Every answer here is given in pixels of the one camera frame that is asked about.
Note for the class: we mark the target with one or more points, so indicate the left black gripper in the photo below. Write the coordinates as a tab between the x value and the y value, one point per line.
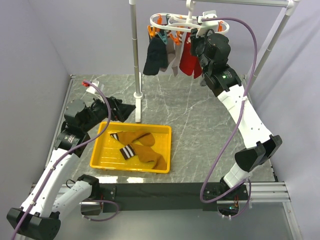
122	111

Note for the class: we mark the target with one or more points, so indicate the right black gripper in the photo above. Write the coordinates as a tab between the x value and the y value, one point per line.
194	40

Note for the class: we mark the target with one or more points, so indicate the white round clip hanger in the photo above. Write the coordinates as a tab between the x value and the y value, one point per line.
184	23

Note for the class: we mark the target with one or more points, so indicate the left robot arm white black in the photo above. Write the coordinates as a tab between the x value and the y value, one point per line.
40	216

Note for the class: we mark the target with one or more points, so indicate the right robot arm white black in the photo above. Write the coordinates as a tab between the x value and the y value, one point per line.
212	50

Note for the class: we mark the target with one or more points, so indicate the red hanging sock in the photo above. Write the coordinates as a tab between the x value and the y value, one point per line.
189	64

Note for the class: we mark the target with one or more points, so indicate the left silver rack pole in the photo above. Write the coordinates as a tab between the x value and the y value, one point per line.
138	95

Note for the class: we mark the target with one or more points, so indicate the beige hanging sock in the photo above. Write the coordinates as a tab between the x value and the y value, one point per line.
173	57

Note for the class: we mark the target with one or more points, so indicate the grey hanging sock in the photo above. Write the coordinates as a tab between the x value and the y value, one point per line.
203	82

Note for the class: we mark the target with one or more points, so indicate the yellow plastic tray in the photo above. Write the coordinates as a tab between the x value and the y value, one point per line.
106	154

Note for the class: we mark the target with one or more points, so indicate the dark navy hanging sock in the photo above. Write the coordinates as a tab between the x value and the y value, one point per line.
156	57

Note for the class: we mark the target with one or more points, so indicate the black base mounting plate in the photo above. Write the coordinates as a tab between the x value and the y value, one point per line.
154	196

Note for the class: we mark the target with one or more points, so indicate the top silver rack bar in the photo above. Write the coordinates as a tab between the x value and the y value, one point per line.
267	3

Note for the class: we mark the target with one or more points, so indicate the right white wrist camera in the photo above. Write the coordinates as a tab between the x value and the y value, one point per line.
207	25

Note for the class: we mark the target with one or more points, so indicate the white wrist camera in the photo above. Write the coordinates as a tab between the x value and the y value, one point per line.
207	25
92	88

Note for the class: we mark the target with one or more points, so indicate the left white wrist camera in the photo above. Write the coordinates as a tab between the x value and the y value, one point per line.
92	88

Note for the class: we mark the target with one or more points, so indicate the aluminium rail frame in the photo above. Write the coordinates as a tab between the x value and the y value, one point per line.
199	126

